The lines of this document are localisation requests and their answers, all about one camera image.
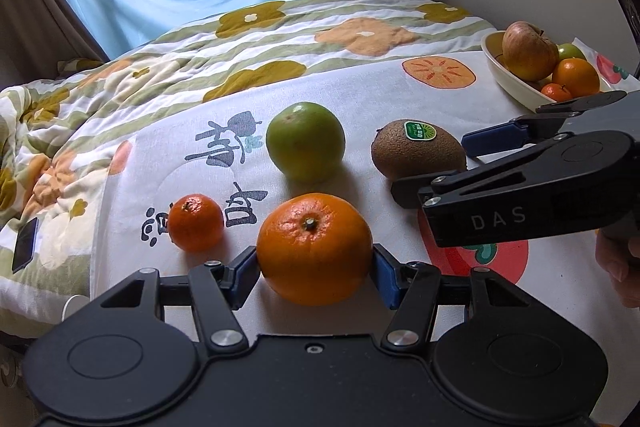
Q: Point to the medium orange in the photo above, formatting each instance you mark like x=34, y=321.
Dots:
x=315, y=252

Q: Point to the brown kiwi with green sticker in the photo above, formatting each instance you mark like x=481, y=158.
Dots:
x=410, y=154

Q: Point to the cream bowl with yellow inside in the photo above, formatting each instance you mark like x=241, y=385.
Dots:
x=505, y=77

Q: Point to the large orange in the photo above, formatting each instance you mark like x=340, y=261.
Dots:
x=576, y=78

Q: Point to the person's right hand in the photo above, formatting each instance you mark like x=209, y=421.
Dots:
x=620, y=262

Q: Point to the large yellow-red apple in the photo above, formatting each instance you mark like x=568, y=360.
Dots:
x=529, y=52

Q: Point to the small mandarin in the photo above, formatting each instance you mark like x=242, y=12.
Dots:
x=195, y=223
x=556, y=93

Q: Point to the white persimmon print cloth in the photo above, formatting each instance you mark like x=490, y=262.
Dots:
x=360, y=97

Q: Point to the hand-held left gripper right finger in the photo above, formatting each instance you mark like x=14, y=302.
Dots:
x=385, y=277

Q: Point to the black smartphone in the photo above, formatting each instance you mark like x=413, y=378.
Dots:
x=25, y=244

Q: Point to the floral striped quilt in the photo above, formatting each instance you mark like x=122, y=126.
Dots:
x=150, y=72

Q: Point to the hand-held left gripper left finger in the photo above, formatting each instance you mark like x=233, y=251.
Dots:
x=245, y=274

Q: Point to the green apple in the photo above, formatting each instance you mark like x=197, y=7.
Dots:
x=305, y=142
x=571, y=52

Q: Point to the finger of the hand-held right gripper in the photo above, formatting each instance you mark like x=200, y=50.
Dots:
x=492, y=139
x=415, y=192

